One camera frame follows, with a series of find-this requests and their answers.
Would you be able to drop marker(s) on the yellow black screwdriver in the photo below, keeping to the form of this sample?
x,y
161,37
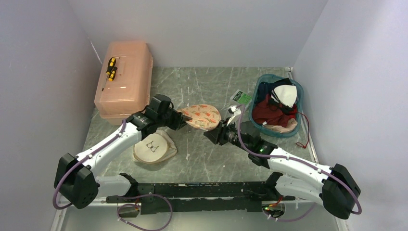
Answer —
x,y
110,75
111,65

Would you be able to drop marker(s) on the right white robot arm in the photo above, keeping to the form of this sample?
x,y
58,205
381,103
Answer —
x,y
331,187

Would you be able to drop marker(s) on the pink plastic storage box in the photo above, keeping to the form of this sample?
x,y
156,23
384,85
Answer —
x,y
130,91

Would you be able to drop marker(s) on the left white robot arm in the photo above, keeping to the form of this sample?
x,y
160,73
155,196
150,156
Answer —
x,y
77,182

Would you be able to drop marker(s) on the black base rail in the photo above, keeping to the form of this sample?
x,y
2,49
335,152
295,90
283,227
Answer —
x,y
249,196

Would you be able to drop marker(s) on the patterned beige oven mitt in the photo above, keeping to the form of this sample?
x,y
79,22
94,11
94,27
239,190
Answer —
x,y
202,116

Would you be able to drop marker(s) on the dark red bra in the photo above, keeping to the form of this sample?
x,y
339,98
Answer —
x,y
273,113

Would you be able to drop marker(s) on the beige pink cloth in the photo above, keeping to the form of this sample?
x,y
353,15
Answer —
x,y
291,125

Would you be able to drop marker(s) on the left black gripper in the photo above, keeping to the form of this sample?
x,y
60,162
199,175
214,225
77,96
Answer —
x,y
180,120

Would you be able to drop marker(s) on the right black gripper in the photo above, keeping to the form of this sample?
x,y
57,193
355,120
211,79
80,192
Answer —
x,y
217,134

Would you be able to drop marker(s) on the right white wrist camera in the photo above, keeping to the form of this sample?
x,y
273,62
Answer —
x,y
235,112

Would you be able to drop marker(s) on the navy blue cloth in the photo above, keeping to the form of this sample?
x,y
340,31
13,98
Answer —
x,y
266,88

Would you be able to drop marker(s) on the green white small box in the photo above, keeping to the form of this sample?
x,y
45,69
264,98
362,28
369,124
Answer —
x,y
240,97

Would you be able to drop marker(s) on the white mesh laundry bag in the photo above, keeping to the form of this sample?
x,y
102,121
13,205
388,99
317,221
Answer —
x,y
155,148

